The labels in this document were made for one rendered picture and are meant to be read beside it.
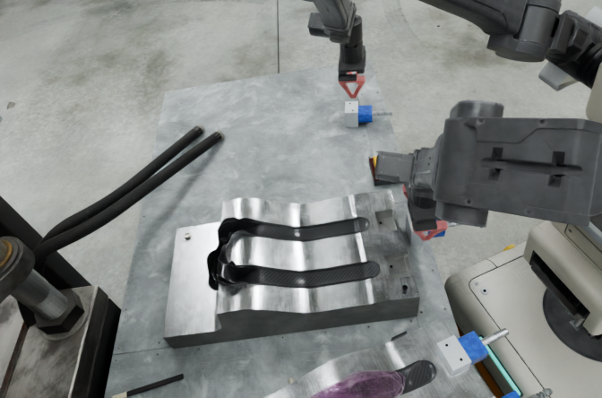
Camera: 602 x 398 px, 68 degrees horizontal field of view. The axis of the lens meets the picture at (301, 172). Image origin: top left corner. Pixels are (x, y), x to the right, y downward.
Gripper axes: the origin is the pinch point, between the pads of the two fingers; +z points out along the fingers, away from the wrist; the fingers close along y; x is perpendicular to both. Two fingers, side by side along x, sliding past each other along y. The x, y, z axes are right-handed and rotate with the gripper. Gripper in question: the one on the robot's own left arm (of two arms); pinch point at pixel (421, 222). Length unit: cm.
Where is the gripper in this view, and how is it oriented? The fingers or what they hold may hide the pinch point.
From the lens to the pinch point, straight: 102.1
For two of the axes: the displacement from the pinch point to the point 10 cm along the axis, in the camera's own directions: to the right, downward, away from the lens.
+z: 1.3, 6.5, 7.5
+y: 0.5, 7.5, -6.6
